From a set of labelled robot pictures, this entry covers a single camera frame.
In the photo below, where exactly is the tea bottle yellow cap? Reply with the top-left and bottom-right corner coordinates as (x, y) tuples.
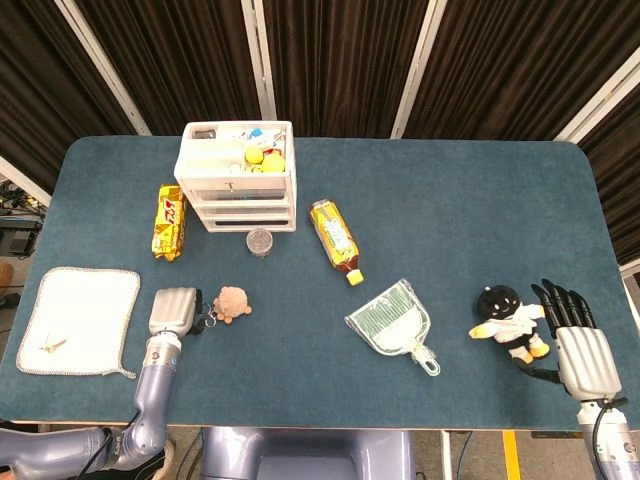
(308, 200), (365, 287)

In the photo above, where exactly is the green dustpan brush set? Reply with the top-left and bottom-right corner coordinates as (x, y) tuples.
(343, 278), (442, 377)

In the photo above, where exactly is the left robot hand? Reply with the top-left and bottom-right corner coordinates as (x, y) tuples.
(148, 286), (207, 338)

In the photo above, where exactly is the robot torso base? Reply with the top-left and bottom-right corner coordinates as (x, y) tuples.
(199, 427), (417, 480)

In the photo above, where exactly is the beige fluffy plush keychain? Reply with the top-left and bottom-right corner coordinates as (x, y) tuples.
(202, 285), (253, 327)

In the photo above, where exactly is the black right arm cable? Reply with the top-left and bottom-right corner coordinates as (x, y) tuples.
(591, 397), (629, 454)

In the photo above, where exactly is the transparent drawer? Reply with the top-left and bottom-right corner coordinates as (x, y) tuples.
(199, 204), (290, 217)
(192, 189), (289, 202)
(207, 218), (292, 232)

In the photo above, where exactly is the black equipment box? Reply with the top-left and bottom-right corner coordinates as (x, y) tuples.
(0, 227), (39, 259)

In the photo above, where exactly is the white metal frame post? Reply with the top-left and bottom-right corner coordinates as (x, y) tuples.
(552, 47), (640, 144)
(240, 0), (278, 121)
(0, 154), (52, 207)
(389, 0), (447, 139)
(53, 0), (152, 136)

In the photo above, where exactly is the yellow snack bag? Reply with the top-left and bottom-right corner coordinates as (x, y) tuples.
(151, 183), (189, 262)

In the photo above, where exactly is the white plastic drawer organizer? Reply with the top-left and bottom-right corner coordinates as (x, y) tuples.
(173, 121), (298, 235)

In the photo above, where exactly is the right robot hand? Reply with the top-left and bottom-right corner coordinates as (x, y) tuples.
(514, 278), (629, 402)

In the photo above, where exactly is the clear round jar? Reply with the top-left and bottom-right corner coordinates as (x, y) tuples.
(245, 228), (275, 259)

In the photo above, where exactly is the black plush doll white robe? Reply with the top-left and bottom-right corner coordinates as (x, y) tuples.
(468, 284), (550, 362)

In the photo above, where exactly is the dark brown pleated curtain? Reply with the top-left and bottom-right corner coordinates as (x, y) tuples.
(0, 0), (640, 266)

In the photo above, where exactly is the blue felt table cover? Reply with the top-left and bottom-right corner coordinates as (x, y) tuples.
(0, 135), (640, 431)

